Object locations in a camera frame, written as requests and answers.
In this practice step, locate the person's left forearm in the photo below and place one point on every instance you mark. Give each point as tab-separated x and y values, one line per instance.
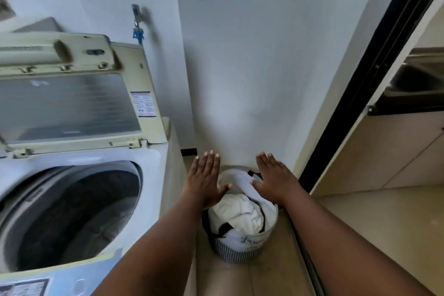
156	250

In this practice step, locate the person's left thumb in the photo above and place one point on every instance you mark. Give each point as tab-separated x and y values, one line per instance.
224	189

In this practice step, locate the cream washing machine lid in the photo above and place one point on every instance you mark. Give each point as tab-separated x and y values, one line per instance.
69	105

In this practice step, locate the person's left little finger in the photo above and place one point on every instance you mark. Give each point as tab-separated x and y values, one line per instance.
196	166

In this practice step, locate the beige kitchen cabinet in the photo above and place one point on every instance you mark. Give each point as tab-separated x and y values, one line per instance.
388	153

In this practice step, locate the person's right little finger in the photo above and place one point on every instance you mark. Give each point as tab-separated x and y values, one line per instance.
282	168

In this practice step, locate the black sliding door frame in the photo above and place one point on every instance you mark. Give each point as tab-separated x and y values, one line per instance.
364	73

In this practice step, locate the white laundry cloth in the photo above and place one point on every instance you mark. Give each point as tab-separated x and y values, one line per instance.
239	212

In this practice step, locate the wall tap with blue connector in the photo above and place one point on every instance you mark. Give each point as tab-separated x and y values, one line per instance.
137	25

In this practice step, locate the person's right middle finger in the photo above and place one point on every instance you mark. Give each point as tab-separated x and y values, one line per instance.
267	162

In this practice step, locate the person's left middle finger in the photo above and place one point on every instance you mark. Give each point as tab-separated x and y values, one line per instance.
211	163

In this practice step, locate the white striped fabric laundry basket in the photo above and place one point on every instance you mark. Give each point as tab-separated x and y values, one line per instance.
239	245

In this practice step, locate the steel kitchen sink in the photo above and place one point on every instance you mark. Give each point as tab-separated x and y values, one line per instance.
412	80

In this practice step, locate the person's left hand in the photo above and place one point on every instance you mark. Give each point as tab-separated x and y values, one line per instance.
203	184

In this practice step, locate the person's right forearm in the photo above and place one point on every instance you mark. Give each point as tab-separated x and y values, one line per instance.
340	247

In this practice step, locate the white top-load washing machine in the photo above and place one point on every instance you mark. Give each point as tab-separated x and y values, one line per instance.
69	209

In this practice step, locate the person's right hand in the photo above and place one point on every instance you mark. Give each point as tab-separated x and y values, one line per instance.
277	183

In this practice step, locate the person's right thumb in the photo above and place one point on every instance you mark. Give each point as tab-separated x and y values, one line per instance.
257	187

